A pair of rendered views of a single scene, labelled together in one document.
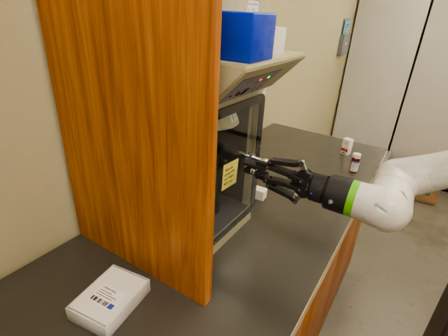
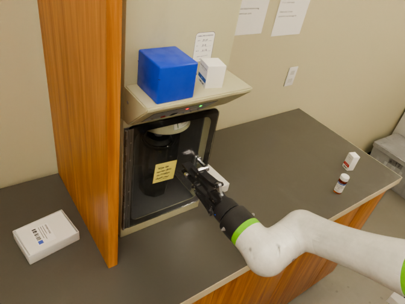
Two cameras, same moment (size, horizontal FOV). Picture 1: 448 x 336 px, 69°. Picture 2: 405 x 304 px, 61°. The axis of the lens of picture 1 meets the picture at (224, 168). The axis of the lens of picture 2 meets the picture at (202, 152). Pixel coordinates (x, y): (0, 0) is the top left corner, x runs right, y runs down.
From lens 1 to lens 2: 0.46 m
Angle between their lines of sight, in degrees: 17
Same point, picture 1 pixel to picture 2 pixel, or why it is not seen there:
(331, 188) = (227, 218)
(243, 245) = (174, 228)
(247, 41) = (155, 86)
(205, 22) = (104, 75)
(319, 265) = (224, 271)
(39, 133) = (32, 92)
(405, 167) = (302, 224)
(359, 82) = not seen: outside the picture
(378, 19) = not seen: outside the picture
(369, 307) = not seen: outside the picture
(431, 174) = (314, 241)
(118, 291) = (52, 232)
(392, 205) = (260, 255)
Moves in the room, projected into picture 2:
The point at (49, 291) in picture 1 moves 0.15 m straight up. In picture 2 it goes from (14, 213) to (6, 180)
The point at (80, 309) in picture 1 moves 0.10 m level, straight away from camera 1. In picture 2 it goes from (21, 236) to (29, 211)
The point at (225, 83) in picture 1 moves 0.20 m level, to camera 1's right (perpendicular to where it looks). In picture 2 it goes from (137, 113) to (216, 143)
